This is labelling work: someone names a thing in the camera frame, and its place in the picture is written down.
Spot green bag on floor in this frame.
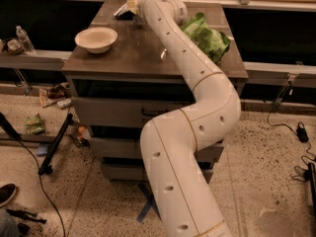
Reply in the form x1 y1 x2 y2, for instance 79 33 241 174
26 113 45 135

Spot black cable on floor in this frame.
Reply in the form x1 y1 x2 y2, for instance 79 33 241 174
0 112 67 237

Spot black tool on floor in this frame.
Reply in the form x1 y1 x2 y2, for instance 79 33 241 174
7 209 46 224

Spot blue chip bag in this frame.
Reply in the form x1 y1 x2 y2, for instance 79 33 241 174
114 4 133 21

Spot snack wrappers on floor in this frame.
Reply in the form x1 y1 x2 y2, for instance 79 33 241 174
39 83 70 108

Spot black power adapter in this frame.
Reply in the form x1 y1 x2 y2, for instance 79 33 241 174
296 122 309 142

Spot top grey drawer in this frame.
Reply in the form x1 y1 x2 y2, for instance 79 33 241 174
72 97 182 128

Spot dark shoe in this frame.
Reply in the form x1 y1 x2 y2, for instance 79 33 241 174
0 183 18 207

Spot clear water bottle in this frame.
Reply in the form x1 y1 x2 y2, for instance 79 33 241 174
16 26 36 54

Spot blue tape cross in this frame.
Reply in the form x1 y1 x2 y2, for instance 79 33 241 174
136 183 160 223

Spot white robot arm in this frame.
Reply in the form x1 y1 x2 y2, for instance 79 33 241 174
135 0 241 237

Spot small container on ledge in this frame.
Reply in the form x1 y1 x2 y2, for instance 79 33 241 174
1 39 23 55

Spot grey drawer cabinet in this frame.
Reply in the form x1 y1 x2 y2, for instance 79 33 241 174
61 0 249 185

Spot white bowl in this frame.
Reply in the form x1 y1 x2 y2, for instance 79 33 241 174
75 27 118 54

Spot green chip bag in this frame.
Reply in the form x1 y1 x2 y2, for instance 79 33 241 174
181 13 231 63

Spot black tripod leg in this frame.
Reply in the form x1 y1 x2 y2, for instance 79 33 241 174
38 114 73 176

